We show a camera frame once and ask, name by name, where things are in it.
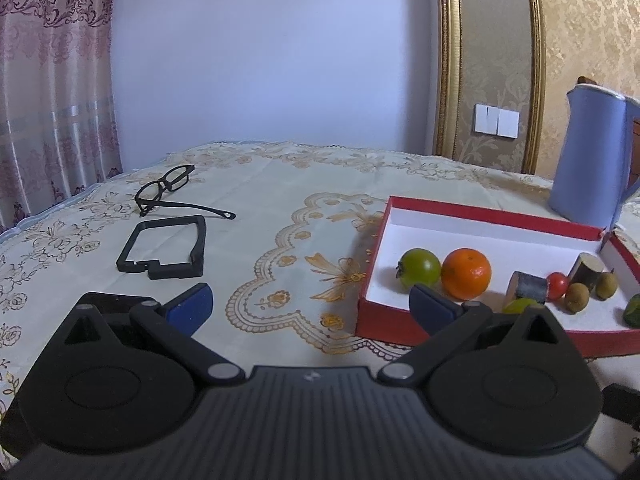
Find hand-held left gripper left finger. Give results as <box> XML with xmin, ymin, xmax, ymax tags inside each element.
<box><xmin>65</xmin><ymin>282</ymin><xmax>246</xmax><ymax>391</ymax></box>

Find red cherry tomato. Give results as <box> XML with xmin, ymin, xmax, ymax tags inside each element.
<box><xmin>546</xmin><ymin>272</ymin><xmax>571</xmax><ymax>302</ymax></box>

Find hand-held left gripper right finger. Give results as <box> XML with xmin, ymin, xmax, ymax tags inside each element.
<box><xmin>377</xmin><ymin>283</ymin><xmax>583</xmax><ymax>391</ymax></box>

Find blue electric kettle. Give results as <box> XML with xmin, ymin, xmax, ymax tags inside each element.
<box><xmin>547</xmin><ymin>82</ymin><xmax>640</xmax><ymax>231</ymax></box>

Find green lime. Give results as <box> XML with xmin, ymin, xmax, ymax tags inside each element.
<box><xmin>623</xmin><ymin>293</ymin><xmax>640</xmax><ymax>330</ymax></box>

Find orange mandarin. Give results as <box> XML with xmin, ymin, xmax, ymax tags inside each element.
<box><xmin>440</xmin><ymin>248</ymin><xmax>493</xmax><ymax>301</ymax></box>

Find small green tomato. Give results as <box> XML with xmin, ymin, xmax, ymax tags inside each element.
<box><xmin>501</xmin><ymin>298</ymin><xmax>540</xmax><ymax>317</ymax></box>

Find small brown longan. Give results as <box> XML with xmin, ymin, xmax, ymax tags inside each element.
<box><xmin>564</xmin><ymin>282</ymin><xmax>591</xmax><ymax>315</ymax></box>
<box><xmin>595</xmin><ymin>270</ymin><xmax>620</xmax><ymax>301</ymax></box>

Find dark upright sugarcane piece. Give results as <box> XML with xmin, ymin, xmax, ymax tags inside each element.
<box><xmin>567</xmin><ymin>252</ymin><xmax>604</xmax><ymax>295</ymax></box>

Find black plastic frame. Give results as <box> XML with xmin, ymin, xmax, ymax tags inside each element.
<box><xmin>116</xmin><ymin>215</ymin><xmax>207</xmax><ymax>281</ymax></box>

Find gold wall frame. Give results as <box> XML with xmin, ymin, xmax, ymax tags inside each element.
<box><xmin>432</xmin><ymin>0</ymin><xmax>547</xmax><ymax>175</ymax></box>

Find black eyeglasses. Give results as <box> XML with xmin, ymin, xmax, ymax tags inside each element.
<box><xmin>134</xmin><ymin>164</ymin><xmax>237</xmax><ymax>221</ymax></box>

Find cream lace tablecloth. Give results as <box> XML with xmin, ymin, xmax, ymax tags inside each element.
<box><xmin>0</xmin><ymin>141</ymin><xmax>640</xmax><ymax>480</ymax></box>

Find dark sugarcane piece pale end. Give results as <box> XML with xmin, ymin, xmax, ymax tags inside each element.
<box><xmin>506</xmin><ymin>270</ymin><xmax>551</xmax><ymax>306</ymax></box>

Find red cardboard box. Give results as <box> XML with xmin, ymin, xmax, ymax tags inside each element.
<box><xmin>355</xmin><ymin>195</ymin><xmax>640</xmax><ymax>358</ymax></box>

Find large green persimmon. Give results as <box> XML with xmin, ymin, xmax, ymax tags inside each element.
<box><xmin>396</xmin><ymin>248</ymin><xmax>443</xmax><ymax>291</ymax></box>

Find pink patterned curtain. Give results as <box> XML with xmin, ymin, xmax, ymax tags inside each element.
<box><xmin>0</xmin><ymin>0</ymin><xmax>123</xmax><ymax>233</ymax></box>

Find white wall light switch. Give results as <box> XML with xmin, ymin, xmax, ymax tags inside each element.
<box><xmin>473</xmin><ymin>103</ymin><xmax>521</xmax><ymax>138</ymax></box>

